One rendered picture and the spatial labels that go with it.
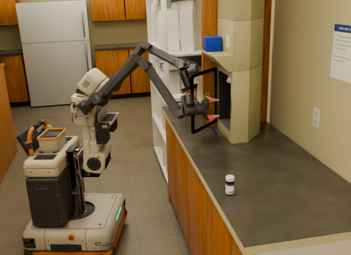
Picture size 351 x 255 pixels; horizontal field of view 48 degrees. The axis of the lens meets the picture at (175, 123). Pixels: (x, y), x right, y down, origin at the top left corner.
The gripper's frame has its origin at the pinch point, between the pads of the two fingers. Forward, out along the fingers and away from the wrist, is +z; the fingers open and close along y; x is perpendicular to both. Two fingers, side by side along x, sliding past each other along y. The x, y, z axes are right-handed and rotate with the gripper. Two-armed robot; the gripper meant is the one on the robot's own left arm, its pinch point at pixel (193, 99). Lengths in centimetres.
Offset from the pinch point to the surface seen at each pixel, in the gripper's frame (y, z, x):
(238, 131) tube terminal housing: -20.6, 30.1, -5.2
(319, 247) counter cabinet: -82, 78, 65
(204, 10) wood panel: -21, -53, -18
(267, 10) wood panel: -47, -39, -51
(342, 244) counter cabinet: -88, 81, 58
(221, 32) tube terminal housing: -29.6, -33.4, -14.2
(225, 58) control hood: -36.0, -14.9, 3.2
